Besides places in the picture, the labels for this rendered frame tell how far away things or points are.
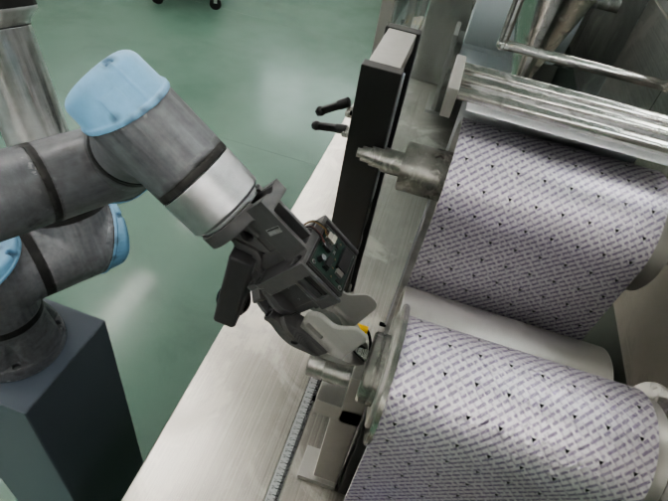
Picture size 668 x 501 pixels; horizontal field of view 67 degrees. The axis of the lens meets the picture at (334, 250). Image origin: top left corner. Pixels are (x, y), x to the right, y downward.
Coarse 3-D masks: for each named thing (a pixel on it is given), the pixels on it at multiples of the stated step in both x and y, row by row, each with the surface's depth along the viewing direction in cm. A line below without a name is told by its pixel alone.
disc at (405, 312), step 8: (408, 304) 51; (408, 312) 49; (408, 320) 48; (400, 328) 48; (400, 336) 46; (400, 344) 46; (400, 352) 45; (392, 360) 46; (392, 368) 45; (392, 376) 45; (384, 392) 45; (384, 400) 44; (376, 416) 45; (376, 424) 45; (368, 432) 47; (368, 440) 47
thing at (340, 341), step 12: (312, 312) 48; (312, 324) 49; (324, 324) 49; (336, 324) 49; (312, 336) 49; (324, 336) 50; (336, 336) 49; (348, 336) 49; (360, 336) 48; (336, 348) 50; (348, 348) 50; (336, 360) 51; (348, 360) 52; (360, 360) 53
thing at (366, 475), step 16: (368, 464) 52; (352, 480) 56; (368, 480) 55; (384, 480) 54; (400, 480) 53; (352, 496) 58; (368, 496) 57; (384, 496) 56; (400, 496) 55; (416, 496) 54; (432, 496) 53; (448, 496) 52
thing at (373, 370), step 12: (384, 336) 51; (372, 348) 49; (384, 348) 49; (372, 360) 48; (384, 360) 49; (372, 372) 48; (360, 384) 50; (372, 384) 48; (360, 396) 49; (372, 396) 49
